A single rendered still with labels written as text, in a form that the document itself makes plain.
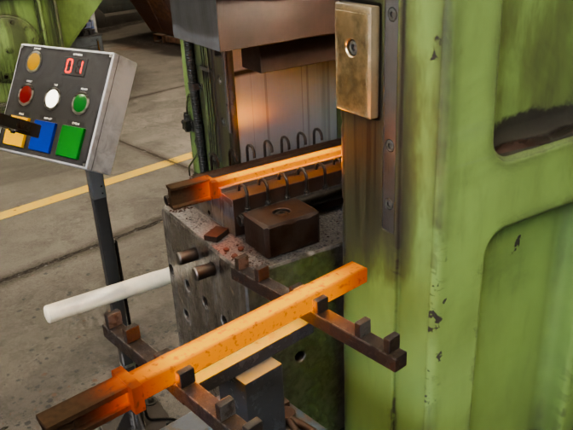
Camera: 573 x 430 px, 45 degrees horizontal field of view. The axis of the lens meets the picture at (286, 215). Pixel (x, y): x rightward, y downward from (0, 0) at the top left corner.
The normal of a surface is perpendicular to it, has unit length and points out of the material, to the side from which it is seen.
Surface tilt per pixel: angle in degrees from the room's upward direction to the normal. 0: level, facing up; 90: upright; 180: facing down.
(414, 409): 90
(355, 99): 90
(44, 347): 0
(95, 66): 60
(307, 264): 90
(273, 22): 90
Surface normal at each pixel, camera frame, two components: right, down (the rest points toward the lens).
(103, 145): 0.84, 0.19
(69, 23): 0.58, 0.32
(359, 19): -0.85, 0.26
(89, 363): -0.04, -0.91
